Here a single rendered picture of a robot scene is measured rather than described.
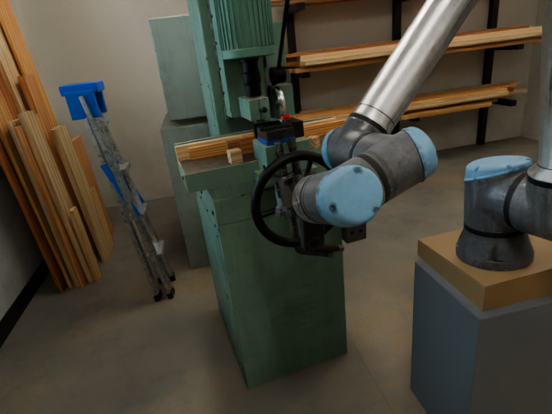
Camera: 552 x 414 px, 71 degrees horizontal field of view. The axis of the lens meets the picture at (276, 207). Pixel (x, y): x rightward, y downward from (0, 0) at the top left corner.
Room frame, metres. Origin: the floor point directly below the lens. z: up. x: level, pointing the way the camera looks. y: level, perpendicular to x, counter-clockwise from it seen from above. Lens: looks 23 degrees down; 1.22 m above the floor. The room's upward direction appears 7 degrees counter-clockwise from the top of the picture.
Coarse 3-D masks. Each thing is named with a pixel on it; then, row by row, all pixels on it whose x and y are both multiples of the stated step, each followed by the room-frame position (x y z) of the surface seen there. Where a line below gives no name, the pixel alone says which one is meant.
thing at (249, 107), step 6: (258, 96) 1.35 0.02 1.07; (240, 102) 1.39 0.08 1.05; (246, 102) 1.31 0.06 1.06; (252, 102) 1.29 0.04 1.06; (258, 102) 1.29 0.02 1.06; (264, 102) 1.30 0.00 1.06; (240, 108) 1.41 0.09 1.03; (246, 108) 1.32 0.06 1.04; (252, 108) 1.29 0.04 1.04; (258, 108) 1.29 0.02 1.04; (246, 114) 1.33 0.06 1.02; (252, 114) 1.29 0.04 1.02; (258, 114) 1.29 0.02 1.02; (264, 114) 1.30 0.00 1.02; (252, 120) 1.29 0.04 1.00; (258, 120) 1.29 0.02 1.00
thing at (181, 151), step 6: (318, 120) 1.44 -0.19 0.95; (324, 120) 1.43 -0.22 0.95; (330, 120) 1.43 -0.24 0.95; (336, 120) 1.44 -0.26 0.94; (252, 132) 1.35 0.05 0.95; (222, 138) 1.32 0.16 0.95; (228, 138) 1.32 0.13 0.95; (234, 138) 1.33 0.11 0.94; (186, 144) 1.29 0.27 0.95; (192, 144) 1.28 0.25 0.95; (198, 144) 1.29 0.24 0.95; (204, 144) 1.30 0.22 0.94; (180, 150) 1.27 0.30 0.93; (186, 150) 1.28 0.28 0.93; (180, 156) 1.27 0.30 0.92; (186, 156) 1.28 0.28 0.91
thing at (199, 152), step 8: (344, 120) 1.43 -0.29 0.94; (304, 128) 1.38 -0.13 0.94; (312, 128) 1.39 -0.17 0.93; (320, 128) 1.40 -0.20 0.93; (328, 128) 1.41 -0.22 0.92; (208, 144) 1.30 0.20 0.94; (216, 144) 1.29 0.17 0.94; (224, 144) 1.30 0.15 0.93; (192, 152) 1.26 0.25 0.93; (200, 152) 1.27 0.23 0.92; (208, 152) 1.28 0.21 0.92; (216, 152) 1.29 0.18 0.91; (224, 152) 1.29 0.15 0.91
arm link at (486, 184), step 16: (480, 160) 0.97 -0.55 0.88; (496, 160) 0.93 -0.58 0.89; (512, 160) 0.90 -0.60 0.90; (528, 160) 0.88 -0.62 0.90; (480, 176) 0.89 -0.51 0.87; (496, 176) 0.86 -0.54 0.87; (512, 176) 0.85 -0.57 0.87; (464, 192) 0.95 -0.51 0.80; (480, 192) 0.89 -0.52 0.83; (496, 192) 0.85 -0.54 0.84; (512, 192) 0.82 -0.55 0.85; (464, 208) 0.94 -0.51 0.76; (480, 208) 0.88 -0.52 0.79; (496, 208) 0.84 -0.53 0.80; (480, 224) 0.88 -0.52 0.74; (496, 224) 0.86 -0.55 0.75
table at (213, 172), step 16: (320, 144) 1.27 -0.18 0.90; (192, 160) 1.26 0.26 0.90; (208, 160) 1.23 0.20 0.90; (224, 160) 1.21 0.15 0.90; (256, 160) 1.17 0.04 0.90; (192, 176) 1.11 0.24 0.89; (208, 176) 1.12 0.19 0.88; (224, 176) 1.13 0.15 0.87; (240, 176) 1.15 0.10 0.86; (256, 176) 1.13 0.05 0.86; (192, 192) 1.10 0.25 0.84
